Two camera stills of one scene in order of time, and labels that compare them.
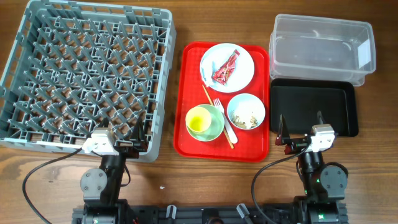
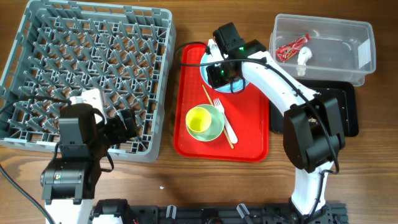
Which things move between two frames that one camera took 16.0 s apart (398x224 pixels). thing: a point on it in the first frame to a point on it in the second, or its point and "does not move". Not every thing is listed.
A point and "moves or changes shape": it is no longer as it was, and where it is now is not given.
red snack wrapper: [222, 74] moves or changes shape
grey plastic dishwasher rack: [76, 68] does not move
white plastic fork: [217, 103] does not move
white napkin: [207, 70] moves or changes shape
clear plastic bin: [303, 47] does not move
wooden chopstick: [224, 130] does not move
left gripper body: [131, 152] to [114, 130]
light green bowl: [217, 124] does not move
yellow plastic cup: [198, 119] does not move
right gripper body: [296, 145] to [219, 75]
